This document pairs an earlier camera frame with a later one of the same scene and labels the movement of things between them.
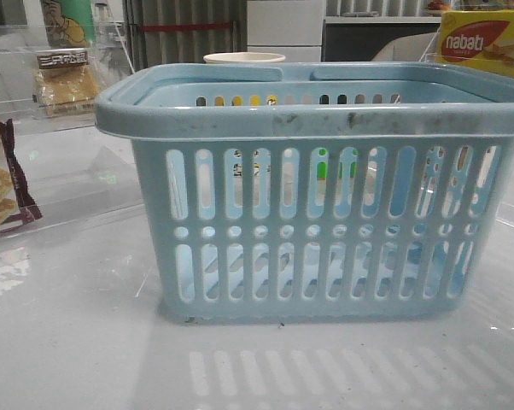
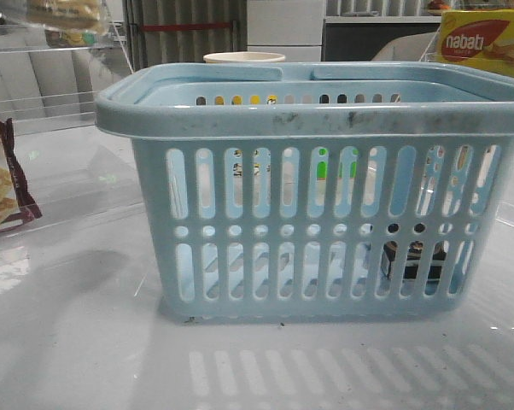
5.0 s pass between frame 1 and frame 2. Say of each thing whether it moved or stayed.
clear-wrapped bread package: moved
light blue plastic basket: stayed
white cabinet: stayed
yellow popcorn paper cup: stayed
